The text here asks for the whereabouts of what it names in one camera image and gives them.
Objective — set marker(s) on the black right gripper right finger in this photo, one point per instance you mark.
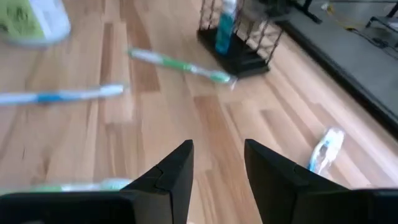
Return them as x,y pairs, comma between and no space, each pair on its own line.
286,193

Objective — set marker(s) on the green wipes canister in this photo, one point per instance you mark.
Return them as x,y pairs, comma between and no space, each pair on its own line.
46,18

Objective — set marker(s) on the blue toothbrush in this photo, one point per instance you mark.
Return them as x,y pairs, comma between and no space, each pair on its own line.
62,96
326,146

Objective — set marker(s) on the green toothbrush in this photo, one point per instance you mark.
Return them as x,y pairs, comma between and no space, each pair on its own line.
174,64
77,186

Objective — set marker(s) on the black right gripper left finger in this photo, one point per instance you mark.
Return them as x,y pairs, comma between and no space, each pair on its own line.
155,193

